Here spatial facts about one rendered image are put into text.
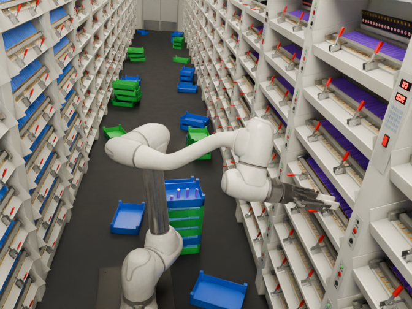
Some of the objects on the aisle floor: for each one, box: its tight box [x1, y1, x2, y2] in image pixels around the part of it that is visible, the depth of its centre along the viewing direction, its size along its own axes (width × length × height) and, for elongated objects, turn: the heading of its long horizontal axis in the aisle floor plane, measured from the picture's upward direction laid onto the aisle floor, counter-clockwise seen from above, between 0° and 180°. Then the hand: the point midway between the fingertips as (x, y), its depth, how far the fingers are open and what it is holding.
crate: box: [110, 200, 145, 235], centre depth 272 cm, size 30×20×8 cm
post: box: [320, 36, 412, 309], centre depth 125 cm, size 20×9×176 cm, turn 87°
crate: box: [189, 270, 248, 309], centre depth 215 cm, size 30×20×8 cm
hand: (328, 202), depth 134 cm, fingers open, 3 cm apart
